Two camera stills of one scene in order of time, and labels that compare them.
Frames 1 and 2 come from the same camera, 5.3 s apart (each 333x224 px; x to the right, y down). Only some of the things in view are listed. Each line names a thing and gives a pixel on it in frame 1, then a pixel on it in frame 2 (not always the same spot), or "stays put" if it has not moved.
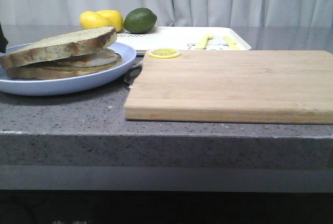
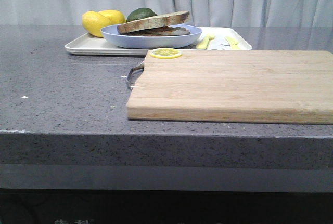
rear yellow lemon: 116,18 stays put
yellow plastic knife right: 232,45 stays put
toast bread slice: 65,65 to 166,31
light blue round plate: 75,84 to 111,34
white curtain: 176,0 stays put
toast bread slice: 76,41 to 162,21
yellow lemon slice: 164,53 stays put
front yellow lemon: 90,19 stays put
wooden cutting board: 260,86 stays put
